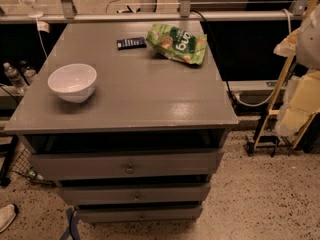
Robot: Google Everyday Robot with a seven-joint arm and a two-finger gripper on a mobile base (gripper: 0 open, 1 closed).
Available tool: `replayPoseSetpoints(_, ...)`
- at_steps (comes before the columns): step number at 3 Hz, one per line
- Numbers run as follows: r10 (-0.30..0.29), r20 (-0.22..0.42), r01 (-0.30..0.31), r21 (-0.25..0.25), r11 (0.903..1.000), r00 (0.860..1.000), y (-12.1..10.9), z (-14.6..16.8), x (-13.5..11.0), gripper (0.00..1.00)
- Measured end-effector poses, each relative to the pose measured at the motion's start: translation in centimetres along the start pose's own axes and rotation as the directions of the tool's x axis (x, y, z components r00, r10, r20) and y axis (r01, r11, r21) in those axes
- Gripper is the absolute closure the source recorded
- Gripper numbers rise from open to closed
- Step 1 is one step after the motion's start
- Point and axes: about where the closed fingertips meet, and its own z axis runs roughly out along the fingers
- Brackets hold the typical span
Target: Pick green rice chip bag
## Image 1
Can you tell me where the grey drawer cabinet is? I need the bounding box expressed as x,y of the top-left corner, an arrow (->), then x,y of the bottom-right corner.
6,23 -> 237,211

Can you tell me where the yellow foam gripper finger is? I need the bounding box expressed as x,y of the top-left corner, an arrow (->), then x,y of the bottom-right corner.
275,71 -> 320,136

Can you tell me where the white cable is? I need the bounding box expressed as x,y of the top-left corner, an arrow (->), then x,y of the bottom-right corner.
233,8 -> 293,108

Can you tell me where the white shoe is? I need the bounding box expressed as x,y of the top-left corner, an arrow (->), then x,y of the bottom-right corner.
0,204 -> 18,233

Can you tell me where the metal frame rail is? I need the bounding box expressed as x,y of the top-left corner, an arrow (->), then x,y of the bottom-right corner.
0,0 -> 306,24

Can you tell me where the green rice chip bag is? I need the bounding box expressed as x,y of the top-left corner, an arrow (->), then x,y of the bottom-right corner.
146,23 -> 207,65

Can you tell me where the top grey drawer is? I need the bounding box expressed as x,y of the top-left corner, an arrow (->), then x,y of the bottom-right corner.
31,149 -> 223,181

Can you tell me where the bottom grey drawer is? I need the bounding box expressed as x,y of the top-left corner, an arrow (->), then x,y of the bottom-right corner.
77,205 -> 203,224

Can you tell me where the clear plastic water bottle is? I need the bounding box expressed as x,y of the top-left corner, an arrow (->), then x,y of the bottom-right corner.
3,62 -> 28,94

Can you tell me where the middle grey drawer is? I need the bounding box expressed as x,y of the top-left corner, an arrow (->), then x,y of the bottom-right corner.
58,183 -> 210,205

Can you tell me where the white ceramic bowl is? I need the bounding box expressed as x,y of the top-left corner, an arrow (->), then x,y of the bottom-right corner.
47,63 -> 97,103

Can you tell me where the white desk lamp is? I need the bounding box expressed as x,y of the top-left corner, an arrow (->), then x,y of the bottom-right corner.
21,0 -> 43,19

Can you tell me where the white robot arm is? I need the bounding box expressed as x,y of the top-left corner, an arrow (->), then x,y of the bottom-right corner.
274,5 -> 320,136

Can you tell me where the dark blue snack bar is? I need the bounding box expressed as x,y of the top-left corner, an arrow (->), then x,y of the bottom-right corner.
117,37 -> 147,50

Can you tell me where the grey drawer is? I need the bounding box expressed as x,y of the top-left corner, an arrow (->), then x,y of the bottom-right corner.
58,183 -> 210,205
31,149 -> 223,181
77,205 -> 203,224

